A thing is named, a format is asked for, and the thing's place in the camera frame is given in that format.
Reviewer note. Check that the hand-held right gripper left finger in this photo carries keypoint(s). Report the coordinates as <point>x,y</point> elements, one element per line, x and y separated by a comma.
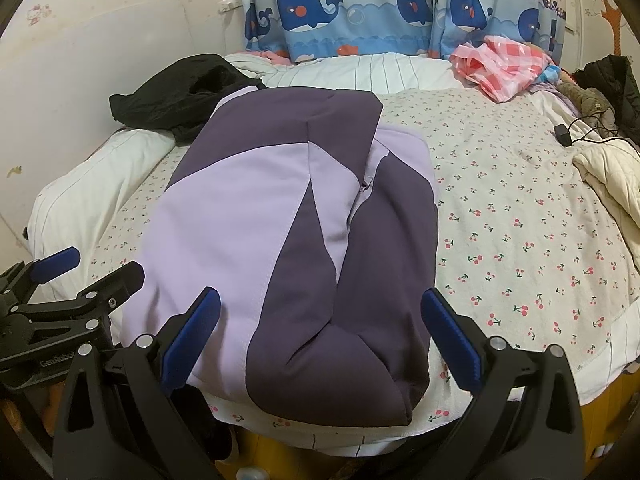
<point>192,340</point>

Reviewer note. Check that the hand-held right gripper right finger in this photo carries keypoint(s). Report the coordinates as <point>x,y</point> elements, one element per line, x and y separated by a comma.
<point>450,340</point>

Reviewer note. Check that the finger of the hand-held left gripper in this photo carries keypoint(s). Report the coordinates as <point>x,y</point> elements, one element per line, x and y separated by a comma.
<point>120,282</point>
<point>55,265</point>

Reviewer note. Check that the purple two-tone jacket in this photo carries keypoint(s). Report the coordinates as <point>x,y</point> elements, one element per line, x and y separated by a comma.
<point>280,210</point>

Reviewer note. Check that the cherry print bed sheet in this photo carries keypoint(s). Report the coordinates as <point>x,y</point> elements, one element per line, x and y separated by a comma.
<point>500,200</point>

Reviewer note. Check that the black garment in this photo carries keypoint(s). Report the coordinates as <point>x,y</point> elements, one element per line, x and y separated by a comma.
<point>165,95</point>

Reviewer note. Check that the cream quilted blanket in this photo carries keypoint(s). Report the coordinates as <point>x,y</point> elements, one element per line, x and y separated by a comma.
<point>615,180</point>

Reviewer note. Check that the black charger adapter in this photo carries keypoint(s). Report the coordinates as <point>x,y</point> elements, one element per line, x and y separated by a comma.
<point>562,136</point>

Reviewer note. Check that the pink checked cloth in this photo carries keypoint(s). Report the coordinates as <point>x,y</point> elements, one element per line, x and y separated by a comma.
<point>495,67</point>

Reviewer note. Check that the olive garment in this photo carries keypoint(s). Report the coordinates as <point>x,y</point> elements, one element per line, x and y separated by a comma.
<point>580,95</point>

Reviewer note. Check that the light blue cloth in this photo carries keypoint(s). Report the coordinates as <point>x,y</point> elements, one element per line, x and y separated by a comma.
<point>549,73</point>

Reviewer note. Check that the dark padded jacket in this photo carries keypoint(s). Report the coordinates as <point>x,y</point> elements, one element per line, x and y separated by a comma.
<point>615,85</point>

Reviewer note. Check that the whale print curtain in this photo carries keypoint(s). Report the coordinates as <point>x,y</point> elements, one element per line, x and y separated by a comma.
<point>320,15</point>

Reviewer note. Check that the yellow bed frame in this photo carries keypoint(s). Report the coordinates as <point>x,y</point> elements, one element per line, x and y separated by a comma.
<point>600,410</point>

